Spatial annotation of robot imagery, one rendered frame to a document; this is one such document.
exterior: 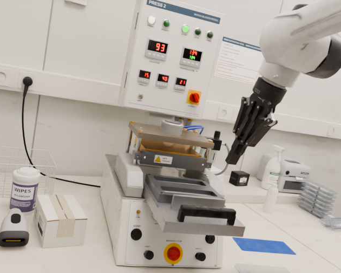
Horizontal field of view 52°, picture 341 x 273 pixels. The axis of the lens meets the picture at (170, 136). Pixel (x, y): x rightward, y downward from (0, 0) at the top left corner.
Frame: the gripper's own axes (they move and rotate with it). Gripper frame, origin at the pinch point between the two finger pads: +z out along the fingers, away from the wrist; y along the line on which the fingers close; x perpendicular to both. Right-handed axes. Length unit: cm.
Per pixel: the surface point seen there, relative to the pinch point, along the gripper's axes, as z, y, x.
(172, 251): 36.3, 0.6, -4.3
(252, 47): -14, -95, 69
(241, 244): 42, -6, 31
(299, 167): 33, -50, 100
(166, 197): 17.8, -2.0, -12.9
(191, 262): 38.6, 3.3, 2.3
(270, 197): 41, -33, 68
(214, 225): 15.4, 10.9, -5.6
